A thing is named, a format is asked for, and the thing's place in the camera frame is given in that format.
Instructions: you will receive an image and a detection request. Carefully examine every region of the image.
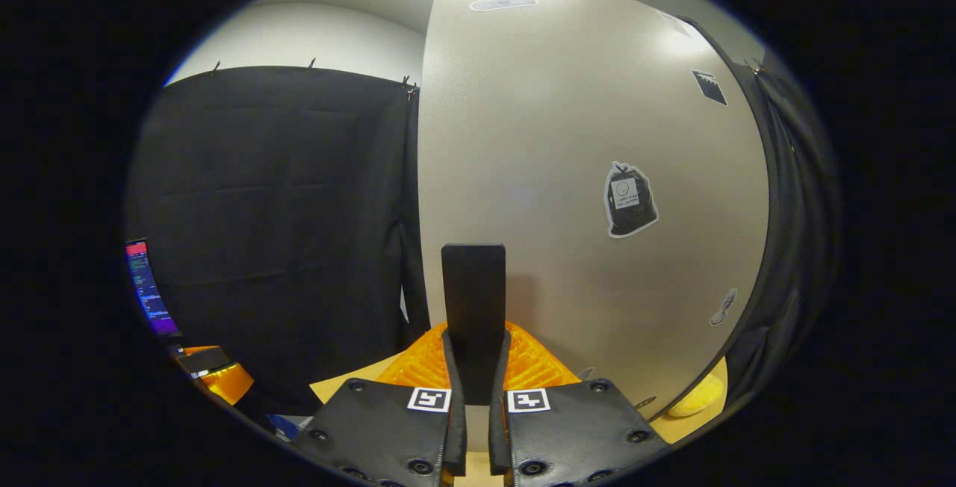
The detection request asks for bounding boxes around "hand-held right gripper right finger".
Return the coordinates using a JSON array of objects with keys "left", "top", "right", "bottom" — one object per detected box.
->
[{"left": 489, "top": 323, "right": 669, "bottom": 487}]

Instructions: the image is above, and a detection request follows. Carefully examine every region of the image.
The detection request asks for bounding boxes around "black cabinet door handle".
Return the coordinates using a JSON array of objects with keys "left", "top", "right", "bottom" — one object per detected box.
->
[{"left": 441, "top": 243, "right": 507, "bottom": 406}]

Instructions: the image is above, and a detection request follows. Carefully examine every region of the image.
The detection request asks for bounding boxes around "black backdrop cloth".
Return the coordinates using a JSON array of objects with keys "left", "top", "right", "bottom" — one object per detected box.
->
[{"left": 123, "top": 65, "right": 845, "bottom": 417}]

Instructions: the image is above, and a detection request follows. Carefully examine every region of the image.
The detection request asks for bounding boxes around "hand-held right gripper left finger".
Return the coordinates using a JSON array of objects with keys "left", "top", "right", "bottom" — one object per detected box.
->
[{"left": 290, "top": 323, "right": 468, "bottom": 487}]

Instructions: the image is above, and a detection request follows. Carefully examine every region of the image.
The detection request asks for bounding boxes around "yellow round sponge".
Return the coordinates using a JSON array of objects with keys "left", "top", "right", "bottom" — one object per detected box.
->
[{"left": 667, "top": 375, "right": 727, "bottom": 419}]

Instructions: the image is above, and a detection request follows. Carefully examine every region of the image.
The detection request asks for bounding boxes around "computer monitor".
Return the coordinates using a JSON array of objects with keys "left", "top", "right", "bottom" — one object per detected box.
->
[{"left": 125, "top": 239, "right": 181, "bottom": 337}]

